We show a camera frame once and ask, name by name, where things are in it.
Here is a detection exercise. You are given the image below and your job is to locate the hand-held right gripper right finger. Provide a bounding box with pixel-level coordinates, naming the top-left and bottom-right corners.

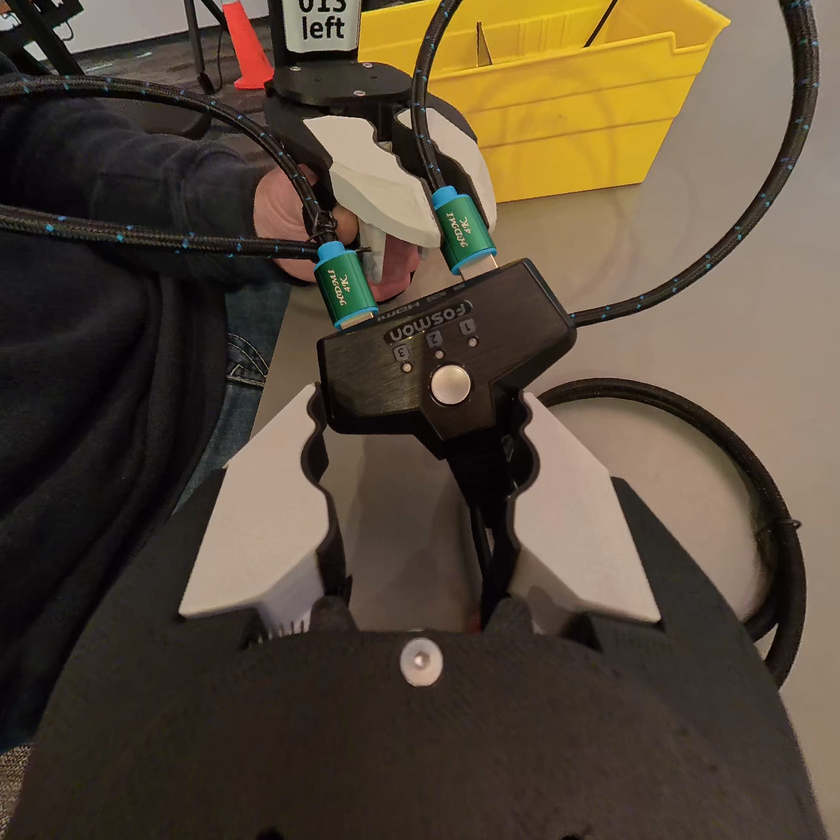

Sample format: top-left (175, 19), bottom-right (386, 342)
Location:
top-left (505, 391), bottom-right (662, 634)

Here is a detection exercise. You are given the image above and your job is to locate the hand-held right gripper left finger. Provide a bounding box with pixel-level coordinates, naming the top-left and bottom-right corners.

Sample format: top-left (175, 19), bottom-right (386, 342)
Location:
top-left (177, 382), bottom-right (349, 634)

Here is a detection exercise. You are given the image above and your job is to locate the black switch lead cable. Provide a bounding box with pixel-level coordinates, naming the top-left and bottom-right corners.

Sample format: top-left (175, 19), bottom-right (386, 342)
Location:
top-left (317, 258), bottom-right (808, 686)

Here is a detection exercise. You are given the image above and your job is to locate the person's left hand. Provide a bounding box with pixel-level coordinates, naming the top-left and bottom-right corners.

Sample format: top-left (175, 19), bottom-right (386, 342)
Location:
top-left (255, 167), bottom-right (421, 299)

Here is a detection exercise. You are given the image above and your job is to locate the yellow plastic bin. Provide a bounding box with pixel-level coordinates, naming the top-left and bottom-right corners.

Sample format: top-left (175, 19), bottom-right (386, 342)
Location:
top-left (357, 0), bottom-right (731, 203)

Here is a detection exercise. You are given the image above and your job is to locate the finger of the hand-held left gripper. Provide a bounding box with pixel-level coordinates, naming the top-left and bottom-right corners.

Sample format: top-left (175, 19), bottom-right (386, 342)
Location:
top-left (394, 108), bottom-right (498, 247)
top-left (303, 115), bottom-right (439, 250)

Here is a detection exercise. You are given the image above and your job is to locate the person's dark sweater torso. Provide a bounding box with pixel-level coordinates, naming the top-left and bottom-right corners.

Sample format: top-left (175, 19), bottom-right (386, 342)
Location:
top-left (0, 217), bottom-right (290, 749)

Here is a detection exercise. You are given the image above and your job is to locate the person's blue jeans leg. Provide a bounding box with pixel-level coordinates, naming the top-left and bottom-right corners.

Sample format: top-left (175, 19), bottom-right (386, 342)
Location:
top-left (174, 285), bottom-right (290, 519)

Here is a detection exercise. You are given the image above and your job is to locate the orange traffic cone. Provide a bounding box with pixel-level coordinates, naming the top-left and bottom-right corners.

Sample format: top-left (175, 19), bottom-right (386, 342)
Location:
top-left (222, 0), bottom-right (275, 91)

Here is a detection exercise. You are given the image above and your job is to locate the thick braided HDMI cable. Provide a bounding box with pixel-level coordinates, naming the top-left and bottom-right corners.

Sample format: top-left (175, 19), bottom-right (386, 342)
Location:
top-left (410, 0), bottom-right (821, 326)
top-left (0, 74), bottom-right (380, 332)

